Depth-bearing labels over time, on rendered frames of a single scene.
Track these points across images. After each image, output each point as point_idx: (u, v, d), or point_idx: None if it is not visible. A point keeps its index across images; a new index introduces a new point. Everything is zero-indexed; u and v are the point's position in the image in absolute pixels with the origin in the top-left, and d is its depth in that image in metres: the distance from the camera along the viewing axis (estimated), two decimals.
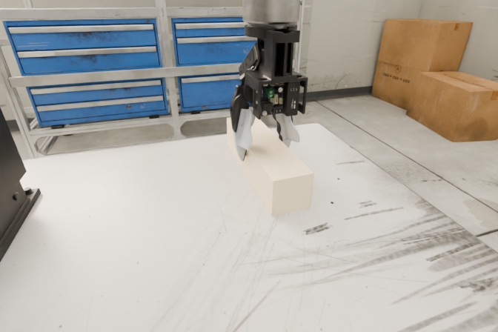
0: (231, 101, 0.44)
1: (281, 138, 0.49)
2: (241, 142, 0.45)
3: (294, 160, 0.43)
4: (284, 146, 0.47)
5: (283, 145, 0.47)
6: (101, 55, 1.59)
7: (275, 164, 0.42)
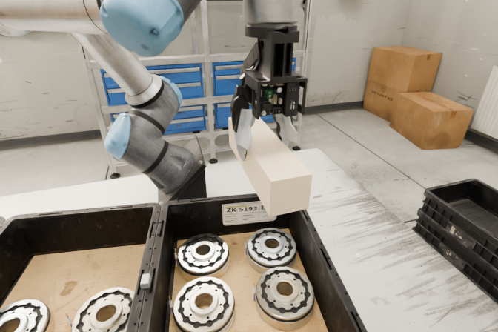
0: (231, 101, 0.45)
1: (280, 138, 0.49)
2: (241, 142, 0.46)
3: (293, 161, 0.43)
4: (284, 147, 0.47)
5: (283, 145, 0.47)
6: None
7: (274, 165, 0.42)
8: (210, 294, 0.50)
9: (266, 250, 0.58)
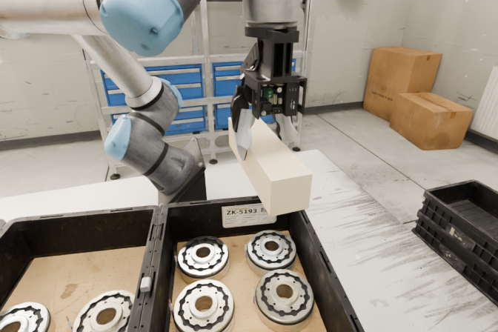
0: (231, 101, 0.45)
1: (280, 138, 0.49)
2: (241, 142, 0.46)
3: (293, 161, 0.43)
4: (284, 147, 0.47)
5: (283, 145, 0.47)
6: None
7: (274, 165, 0.42)
8: (210, 297, 0.50)
9: (266, 252, 0.58)
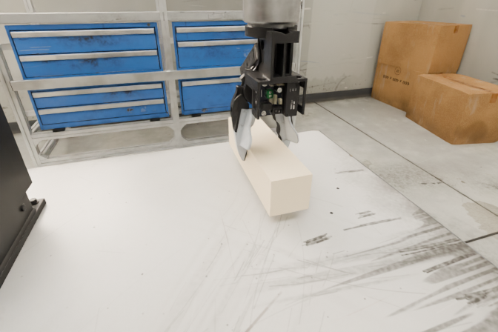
0: (231, 101, 0.45)
1: (280, 138, 0.49)
2: (241, 142, 0.46)
3: (293, 161, 0.43)
4: (284, 147, 0.47)
5: (283, 145, 0.47)
6: (103, 58, 1.60)
7: (274, 165, 0.42)
8: None
9: None
